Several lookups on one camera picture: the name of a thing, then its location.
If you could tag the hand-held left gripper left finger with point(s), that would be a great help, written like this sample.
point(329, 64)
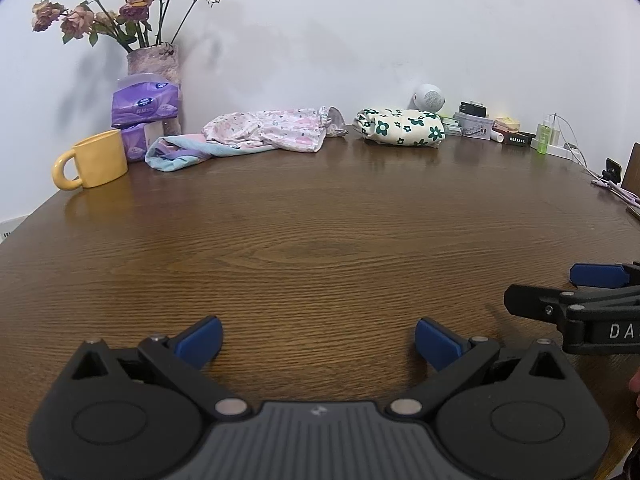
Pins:
point(200, 342)

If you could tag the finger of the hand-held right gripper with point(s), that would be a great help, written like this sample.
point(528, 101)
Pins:
point(530, 300)
point(597, 275)

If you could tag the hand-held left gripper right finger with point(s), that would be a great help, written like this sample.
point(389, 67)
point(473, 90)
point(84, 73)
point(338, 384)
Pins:
point(435, 342)

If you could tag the cream dress with green flowers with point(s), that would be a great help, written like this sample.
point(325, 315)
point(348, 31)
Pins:
point(400, 127)

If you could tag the black phone stand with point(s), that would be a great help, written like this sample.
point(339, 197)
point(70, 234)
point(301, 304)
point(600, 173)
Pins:
point(612, 170)

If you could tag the white power strip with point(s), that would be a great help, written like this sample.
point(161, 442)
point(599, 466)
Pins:
point(557, 151)

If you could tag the green spray bottle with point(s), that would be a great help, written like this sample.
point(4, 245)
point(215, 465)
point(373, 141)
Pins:
point(543, 135)

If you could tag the white tube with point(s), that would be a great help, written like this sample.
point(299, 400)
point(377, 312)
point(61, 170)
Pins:
point(497, 136)

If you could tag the yellow round container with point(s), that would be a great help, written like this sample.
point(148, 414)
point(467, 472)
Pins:
point(506, 124)

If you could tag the grey tin box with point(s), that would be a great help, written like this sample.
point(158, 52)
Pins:
point(472, 126)

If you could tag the green white small box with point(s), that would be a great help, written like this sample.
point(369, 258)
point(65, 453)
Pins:
point(451, 126)

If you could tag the pastel blue purple garment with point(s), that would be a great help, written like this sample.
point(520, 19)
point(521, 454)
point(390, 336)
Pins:
point(170, 152)

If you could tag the black charger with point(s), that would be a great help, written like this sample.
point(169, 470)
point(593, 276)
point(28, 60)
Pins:
point(472, 109)

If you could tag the yellow mug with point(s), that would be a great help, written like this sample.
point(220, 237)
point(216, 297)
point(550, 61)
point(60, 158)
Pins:
point(102, 160)

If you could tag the purple tissue pack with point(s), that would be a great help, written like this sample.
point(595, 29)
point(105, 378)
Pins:
point(142, 105)
point(132, 142)

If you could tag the white robot speaker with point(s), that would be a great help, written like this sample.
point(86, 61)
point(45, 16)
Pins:
point(430, 96)

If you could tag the pink floral garment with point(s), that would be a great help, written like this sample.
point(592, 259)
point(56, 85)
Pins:
point(280, 127)

